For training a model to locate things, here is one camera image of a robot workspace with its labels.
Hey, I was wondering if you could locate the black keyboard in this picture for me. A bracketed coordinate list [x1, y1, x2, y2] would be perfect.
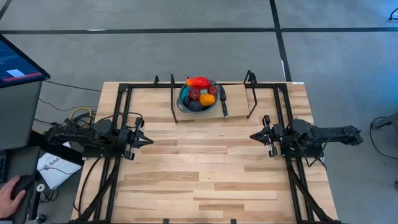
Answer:
[0, 150, 9, 184]

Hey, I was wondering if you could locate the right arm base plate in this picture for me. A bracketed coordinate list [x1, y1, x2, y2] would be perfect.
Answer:
[279, 133, 325, 159]

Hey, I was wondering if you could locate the black desk beam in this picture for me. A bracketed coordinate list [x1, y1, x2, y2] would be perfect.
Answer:
[27, 129, 85, 166]

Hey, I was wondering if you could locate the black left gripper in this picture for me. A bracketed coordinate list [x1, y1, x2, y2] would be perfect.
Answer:
[119, 116, 154, 161]

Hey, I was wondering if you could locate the white booklet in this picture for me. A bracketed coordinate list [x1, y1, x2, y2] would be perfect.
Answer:
[36, 141, 82, 190]

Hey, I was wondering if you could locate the gray furniture leg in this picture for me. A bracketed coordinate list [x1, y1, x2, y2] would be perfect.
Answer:
[371, 111, 398, 131]

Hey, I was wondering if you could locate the thick black cable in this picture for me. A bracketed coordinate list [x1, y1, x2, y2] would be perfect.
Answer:
[73, 157, 103, 217]

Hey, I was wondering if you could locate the dark red block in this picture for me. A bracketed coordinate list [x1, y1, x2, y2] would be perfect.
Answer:
[188, 87, 201, 101]

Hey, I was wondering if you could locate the black computer mouse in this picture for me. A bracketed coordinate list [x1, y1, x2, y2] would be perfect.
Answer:
[11, 174, 34, 200]

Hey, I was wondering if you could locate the dark purple mangosteen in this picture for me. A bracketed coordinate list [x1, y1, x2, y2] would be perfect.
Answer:
[188, 100, 203, 113]

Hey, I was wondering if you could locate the computer monitor with blue screen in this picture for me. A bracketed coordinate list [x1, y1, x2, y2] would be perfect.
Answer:
[0, 33, 51, 90]

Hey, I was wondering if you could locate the person's hand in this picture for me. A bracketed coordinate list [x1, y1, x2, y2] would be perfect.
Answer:
[0, 175, 27, 219]

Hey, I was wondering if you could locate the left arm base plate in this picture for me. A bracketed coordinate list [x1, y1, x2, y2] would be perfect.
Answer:
[81, 133, 127, 159]

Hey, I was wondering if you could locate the yellow cable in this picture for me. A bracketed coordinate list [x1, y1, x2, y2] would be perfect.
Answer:
[68, 106, 93, 127]

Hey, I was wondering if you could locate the red and orange fruit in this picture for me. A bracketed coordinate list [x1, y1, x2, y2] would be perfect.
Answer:
[185, 76, 211, 90]

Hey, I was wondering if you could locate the blue bowl with gray rim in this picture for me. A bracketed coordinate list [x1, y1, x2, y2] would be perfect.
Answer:
[176, 79, 221, 113]

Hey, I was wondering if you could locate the black aluminium table frame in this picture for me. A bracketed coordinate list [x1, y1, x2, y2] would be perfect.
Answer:
[70, 73, 343, 224]

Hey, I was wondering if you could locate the thin black floor cable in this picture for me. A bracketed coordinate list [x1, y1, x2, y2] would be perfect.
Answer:
[39, 98, 99, 112]
[43, 79, 103, 93]

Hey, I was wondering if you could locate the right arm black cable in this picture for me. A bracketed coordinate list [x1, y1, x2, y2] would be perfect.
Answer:
[294, 130, 343, 171]

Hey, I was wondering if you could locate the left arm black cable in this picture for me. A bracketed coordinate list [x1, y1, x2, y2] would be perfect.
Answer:
[104, 111, 144, 127]

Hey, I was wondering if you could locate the black looped floor cable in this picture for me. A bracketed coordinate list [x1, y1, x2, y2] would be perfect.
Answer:
[369, 116, 398, 160]

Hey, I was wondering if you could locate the dark gray desk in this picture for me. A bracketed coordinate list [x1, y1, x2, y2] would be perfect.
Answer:
[0, 145, 43, 224]

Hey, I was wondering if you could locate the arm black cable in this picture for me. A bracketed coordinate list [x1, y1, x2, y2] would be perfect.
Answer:
[294, 130, 343, 171]
[104, 111, 144, 127]

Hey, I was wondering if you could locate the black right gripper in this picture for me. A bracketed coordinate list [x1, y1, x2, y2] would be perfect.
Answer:
[249, 114, 284, 158]

